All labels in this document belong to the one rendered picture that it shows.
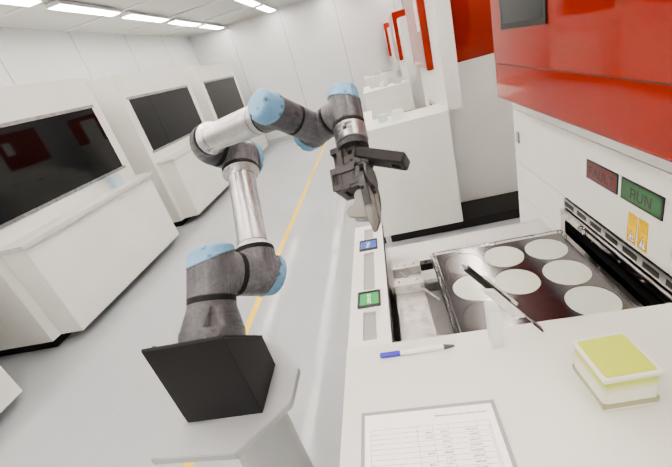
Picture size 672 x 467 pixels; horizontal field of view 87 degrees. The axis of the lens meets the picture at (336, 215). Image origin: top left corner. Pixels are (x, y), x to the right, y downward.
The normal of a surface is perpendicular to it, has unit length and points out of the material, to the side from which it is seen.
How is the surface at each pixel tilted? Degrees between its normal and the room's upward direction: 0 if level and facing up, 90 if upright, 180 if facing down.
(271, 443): 90
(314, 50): 90
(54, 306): 90
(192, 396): 90
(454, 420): 0
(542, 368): 0
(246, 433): 0
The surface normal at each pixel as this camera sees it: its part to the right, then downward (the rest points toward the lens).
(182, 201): -0.07, 0.43
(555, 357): -0.26, -0.88
